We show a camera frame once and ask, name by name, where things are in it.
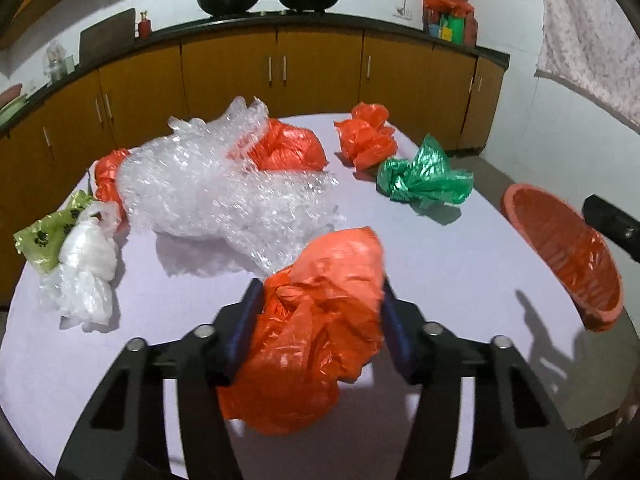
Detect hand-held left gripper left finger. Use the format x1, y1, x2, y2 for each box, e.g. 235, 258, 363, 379
55, 277, 266, 480

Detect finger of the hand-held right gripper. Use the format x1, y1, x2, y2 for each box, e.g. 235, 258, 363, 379
582, 194, 640, 263

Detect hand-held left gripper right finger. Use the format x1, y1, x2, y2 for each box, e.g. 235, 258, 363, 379
381, 280, 586, 480

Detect red plastic basin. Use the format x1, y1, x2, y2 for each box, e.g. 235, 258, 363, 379
501, 183, 625, 332

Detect large orange plastic bag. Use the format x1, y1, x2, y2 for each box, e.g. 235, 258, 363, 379
217, 226, 388, 436

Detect clear bubble wrap sheet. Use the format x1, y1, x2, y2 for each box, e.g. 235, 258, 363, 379
117, 97, 346, 273

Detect ruffled orange plastic bag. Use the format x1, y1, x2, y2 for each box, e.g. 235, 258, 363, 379
334, 102, 399, 171

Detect green paw-print plastic bag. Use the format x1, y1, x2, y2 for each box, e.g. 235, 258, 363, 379
13, 191, 96, 275

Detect pale tablecloth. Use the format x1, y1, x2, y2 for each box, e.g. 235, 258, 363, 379
0, 112, 588, 480

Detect dark green plastic bag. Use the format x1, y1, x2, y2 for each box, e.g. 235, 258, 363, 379
376, 134, 475, 211

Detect white plastic bag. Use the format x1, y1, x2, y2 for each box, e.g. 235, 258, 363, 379
39, 203, 123, 333

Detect smooth orange plastic bag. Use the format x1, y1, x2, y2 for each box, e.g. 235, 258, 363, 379
227, 119, 330, 173

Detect pink floral hanging cloth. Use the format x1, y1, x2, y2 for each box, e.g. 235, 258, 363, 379
535, 0, 640, 133

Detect wooden stool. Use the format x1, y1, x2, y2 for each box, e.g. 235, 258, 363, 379
570, 400, 638, 461

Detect small knotted orange plastic bag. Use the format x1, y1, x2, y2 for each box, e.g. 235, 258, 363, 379
94, 148, 132, 223

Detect wooden base cabinets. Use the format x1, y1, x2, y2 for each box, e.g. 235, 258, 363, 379
0, 27, 506, 306

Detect thin orange bag over boxes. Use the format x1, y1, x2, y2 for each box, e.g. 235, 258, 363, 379
421, 0, 476, 20

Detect black kitchen countertop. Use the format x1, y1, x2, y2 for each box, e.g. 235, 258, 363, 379
0, 10, 511, 136

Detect brown cutting board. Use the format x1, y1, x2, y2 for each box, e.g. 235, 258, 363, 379
79, 8, 137, 66

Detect green bowl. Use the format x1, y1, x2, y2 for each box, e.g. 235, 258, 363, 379
0, 97, 28, 127

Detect glass jar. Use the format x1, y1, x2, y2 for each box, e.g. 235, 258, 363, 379
46, 40, 71, 83

